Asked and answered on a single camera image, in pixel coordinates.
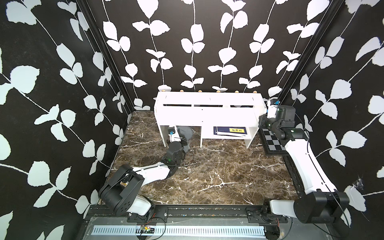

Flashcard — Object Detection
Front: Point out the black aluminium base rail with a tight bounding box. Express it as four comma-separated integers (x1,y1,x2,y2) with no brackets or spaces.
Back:
85,204,329,224

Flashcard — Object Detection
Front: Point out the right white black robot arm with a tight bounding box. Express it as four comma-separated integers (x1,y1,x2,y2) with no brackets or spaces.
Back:
260,104,350,224

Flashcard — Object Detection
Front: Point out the white wooden bookshelf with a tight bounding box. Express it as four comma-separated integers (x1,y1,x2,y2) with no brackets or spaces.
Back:
154,92,267,148

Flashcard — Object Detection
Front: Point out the dark blue book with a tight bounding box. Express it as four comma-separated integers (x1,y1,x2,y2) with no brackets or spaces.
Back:
213,127,247,138

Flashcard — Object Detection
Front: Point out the black white checkerboard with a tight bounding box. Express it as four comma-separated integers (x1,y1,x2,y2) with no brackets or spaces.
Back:
258,129,289,156

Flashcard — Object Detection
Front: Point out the white perforated cable duct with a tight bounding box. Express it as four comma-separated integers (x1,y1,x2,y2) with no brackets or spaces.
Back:
91,225,266,238

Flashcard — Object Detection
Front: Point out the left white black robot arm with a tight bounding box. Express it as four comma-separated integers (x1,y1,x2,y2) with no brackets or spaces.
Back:
99,126,193,218

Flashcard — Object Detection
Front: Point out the grey microfibre cloth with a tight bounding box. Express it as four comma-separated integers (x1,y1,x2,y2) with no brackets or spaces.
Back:
177,126,194,154

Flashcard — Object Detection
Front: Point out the small electronics board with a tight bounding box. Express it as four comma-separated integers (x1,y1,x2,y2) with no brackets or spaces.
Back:
138,226,155,235

